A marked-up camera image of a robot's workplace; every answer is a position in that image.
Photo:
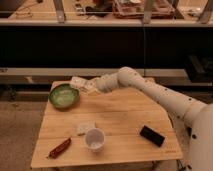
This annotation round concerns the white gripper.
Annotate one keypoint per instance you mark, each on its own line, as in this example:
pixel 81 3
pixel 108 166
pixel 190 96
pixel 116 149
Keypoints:
pixel 107 83

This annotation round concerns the red-brown snack bar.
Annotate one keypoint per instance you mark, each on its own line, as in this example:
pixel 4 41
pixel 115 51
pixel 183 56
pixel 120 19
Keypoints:
pixel 53 154

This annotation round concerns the black rectangular box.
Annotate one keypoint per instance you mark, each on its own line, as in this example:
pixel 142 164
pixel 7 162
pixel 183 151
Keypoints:
pixel 152 136

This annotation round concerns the cluttered background workbench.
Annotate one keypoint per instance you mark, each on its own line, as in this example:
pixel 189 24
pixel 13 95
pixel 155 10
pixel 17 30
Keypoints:
pixel 122 13

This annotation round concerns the white sponge block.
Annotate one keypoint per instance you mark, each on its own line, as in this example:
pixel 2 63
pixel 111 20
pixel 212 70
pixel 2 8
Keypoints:
pixel 82 128

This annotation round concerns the wooden folding table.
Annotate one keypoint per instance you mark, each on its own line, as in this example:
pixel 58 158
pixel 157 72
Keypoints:
pixel 121 114

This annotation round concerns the white paper cup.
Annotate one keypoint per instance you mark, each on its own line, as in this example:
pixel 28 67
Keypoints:
pixel 94 139

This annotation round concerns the green ceramic bowl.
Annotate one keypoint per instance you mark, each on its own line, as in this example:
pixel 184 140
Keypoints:
pixel 63 96

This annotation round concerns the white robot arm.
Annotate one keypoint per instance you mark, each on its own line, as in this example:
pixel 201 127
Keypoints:
pixel 195 114

